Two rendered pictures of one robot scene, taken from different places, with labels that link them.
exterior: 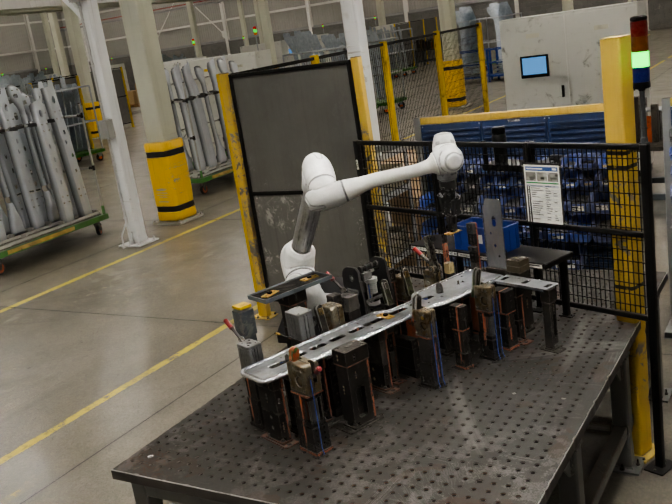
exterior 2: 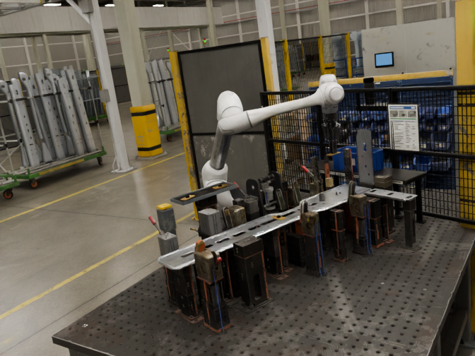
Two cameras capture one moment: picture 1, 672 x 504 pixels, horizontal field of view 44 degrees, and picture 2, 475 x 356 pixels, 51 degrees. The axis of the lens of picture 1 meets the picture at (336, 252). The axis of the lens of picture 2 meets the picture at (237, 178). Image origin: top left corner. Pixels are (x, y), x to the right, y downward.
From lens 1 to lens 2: 0.90 m
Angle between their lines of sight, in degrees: 2
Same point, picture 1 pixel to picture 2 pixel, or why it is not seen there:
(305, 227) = (219, 149)
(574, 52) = (411, 50)
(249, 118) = (190, 82)
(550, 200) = (409, 132)
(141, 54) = (129, 49)
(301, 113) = (225, 78)
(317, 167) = (228, 101)
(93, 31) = (97, 32)
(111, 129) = (107, 96)
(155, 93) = (137, 74)
